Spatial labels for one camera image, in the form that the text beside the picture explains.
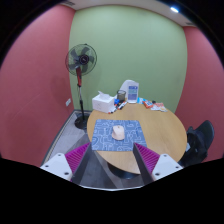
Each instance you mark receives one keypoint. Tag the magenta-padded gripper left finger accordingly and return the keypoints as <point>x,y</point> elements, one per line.
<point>58,165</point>

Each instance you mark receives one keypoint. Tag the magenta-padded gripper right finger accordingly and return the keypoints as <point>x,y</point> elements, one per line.
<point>165,165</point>

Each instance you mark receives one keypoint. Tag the cream white computer mouse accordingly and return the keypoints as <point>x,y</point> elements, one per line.
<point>118,133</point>

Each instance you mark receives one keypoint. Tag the blue patterned mouse pad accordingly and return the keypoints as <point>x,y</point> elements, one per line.
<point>101,136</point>

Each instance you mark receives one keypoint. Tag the black backpack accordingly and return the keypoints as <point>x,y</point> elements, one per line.
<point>195,146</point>

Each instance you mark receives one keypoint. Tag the black office chair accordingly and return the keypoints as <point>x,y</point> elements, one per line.
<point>207,131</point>

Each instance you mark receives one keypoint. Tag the white tissue box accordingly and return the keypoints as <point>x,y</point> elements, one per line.
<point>102,103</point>

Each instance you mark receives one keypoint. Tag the blue and white sign stand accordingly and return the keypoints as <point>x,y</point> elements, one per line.
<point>132,94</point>

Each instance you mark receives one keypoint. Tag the blue whiteboard eraser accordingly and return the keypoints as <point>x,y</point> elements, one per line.
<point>116,101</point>

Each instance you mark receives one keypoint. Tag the dark mesh pen cup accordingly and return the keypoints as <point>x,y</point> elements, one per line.
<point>121,95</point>

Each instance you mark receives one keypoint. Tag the black standing fan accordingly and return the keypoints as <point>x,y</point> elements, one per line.
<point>81,60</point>

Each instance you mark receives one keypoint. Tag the round ceiling light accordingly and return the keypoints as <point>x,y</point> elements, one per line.
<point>174,9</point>

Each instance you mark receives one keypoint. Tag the white wall socket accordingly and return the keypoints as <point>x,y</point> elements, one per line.
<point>68,102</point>

